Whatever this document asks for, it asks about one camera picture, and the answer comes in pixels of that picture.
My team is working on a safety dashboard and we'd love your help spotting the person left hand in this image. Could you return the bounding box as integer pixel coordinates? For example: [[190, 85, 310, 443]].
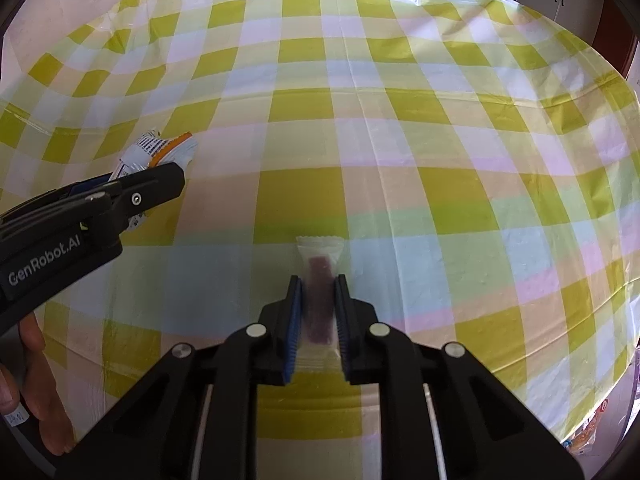
[[1, 313, 76, 456]]

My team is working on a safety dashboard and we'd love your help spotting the orange bread clear bag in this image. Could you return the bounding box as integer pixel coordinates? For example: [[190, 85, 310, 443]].
[[563, 399, 608, 456]]

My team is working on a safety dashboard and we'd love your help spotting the green checkered tablecloth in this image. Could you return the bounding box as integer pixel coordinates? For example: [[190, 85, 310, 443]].
[[1, 0, 639, 440]]

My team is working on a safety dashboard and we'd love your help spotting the clear purple bar packet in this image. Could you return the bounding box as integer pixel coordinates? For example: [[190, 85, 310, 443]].
[[295, 236, 345, 373]]

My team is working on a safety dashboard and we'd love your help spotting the white plastic storage bin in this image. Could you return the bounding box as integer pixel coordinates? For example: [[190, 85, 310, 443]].
[[567, 349, 639, 479]]

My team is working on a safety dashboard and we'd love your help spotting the white orange barcode packet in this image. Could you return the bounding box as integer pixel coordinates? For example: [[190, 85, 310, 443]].
[[108, 130, 196, 233]]

